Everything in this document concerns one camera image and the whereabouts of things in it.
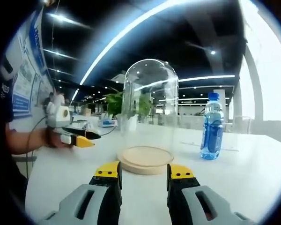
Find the blue white wall poster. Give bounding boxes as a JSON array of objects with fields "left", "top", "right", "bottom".
[{"left": 13, "top": 4, "right": 54, "bottom": 120}]

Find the clear glass dome cover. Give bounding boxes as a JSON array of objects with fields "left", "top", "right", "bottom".
[{"left": 118, "top": 59, "right": 179, "bottom": 165}]

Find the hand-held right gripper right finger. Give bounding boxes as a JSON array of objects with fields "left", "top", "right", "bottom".
[{"left": 166, "top": 163, "right": 256, "bottom": 225}]

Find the blue drink bottle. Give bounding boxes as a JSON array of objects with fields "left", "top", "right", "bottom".
[{"left": 200, "top": 92, "right": 225, "bottom": 160}]

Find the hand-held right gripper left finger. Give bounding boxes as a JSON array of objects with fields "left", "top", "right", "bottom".
[{"left": 38, "top": 161, "right": 123, "bottom": 225}]

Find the long ceiling light strip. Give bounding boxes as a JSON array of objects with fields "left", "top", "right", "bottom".
[{"left": 79, "top": 0, "right": 176, "bottom": 86}]

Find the white plant pot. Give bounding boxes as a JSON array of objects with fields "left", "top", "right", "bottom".
[{"left": 115, "top": 114, "right": 139, "bottom": 132}]

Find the blue white box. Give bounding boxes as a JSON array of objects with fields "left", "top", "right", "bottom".
[{"left": 98, "top": 118, "right": 118, "bottom": 128}]

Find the round wooden base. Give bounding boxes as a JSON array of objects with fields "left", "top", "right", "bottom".
[{"left": 117, "top": 145, "right": 174, "bottom": 175}]

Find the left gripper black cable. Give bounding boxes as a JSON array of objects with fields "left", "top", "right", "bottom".
[{"left": 25, "top": 114, "right": 49, "bottom": 181}]

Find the green leafy plant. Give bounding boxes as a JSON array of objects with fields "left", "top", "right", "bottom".
[{"left": 103, "top": 88, "right": 155, "bottom": 122}]

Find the clear chair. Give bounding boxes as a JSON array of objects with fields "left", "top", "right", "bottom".
[{"left": 233, "top": 116, "right": 251, "bottom": 135}]

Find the person's left hand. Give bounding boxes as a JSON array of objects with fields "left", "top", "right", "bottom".
[{"left": 45, "top": 126, "right": 74, "bottom": 149}]

